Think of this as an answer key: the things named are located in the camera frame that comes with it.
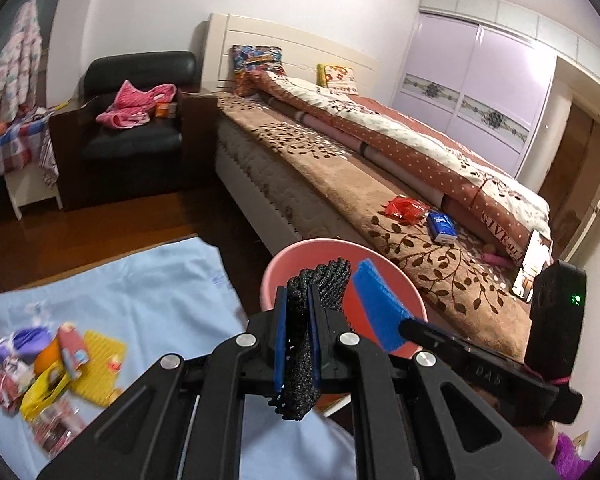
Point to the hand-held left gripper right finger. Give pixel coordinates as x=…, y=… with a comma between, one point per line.
x=314, y=335

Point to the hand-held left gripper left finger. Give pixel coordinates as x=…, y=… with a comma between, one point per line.
x=279, y=335

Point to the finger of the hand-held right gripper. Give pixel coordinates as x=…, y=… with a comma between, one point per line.
x=380, y=305

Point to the black foam mesh sleeve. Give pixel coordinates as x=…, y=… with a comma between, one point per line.
x=299, y=360

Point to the pink plastic bucket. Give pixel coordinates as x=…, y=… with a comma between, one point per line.
x=300, y=255

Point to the red white snack packet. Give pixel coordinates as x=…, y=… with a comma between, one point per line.
x=72, y=347

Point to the yellow wrapper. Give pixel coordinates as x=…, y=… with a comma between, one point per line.
x=42, y=392

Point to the purple face mask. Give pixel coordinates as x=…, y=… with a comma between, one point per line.
x=27, y=341

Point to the person's right hand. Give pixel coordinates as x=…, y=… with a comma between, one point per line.
x=542, y=437

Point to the smartphone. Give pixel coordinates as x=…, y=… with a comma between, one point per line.
x=530, y=265

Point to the small pink object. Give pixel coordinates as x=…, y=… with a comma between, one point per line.
x=497, y=257

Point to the blue tissue pack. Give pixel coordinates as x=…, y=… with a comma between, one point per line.
x=441, y=226

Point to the light blue cloth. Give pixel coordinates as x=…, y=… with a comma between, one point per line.
x=155, y=300

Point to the brown leaf-pattern blanket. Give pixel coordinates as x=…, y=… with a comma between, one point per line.
x=330, y=175

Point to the brown wooden door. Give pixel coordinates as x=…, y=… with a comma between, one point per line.
x=575, y=160

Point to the quilted mattress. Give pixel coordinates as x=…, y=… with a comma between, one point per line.
x=260, y=170

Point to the polka-dot quilt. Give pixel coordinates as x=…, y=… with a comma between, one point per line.
x=405, y=140

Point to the dark wooden nightstand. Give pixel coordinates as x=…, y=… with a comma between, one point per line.
x=197, y=135

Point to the yellow floral pillow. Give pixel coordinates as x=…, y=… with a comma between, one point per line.
x=337, y=79

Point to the black leather armchair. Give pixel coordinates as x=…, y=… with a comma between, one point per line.
x=130, y=150

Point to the red clear packet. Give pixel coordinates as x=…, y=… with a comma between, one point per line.
x=55, y=422

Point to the orange box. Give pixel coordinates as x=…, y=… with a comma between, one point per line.
x=166, y=110

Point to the lilac sliding-door wardrobe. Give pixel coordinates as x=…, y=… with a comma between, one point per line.
x=480, y=70

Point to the colourful printed pillow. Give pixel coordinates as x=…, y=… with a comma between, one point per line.
x=255, y=67

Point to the pink clothing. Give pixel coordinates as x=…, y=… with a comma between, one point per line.
x=130, y=105

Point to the red patterned packet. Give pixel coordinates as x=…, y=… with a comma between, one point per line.
x=7, y=385

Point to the white side table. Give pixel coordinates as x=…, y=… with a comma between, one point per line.
x=30, y=190

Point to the hanging checked towel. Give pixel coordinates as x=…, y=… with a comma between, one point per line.
x=49, y=155

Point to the checked tablecloth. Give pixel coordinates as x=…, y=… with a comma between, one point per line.
x=10, y=147

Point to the pink white puffy jacket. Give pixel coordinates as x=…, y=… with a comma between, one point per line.
x=15, y=60

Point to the white bed frame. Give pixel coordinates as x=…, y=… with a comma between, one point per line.
x=280, y=35

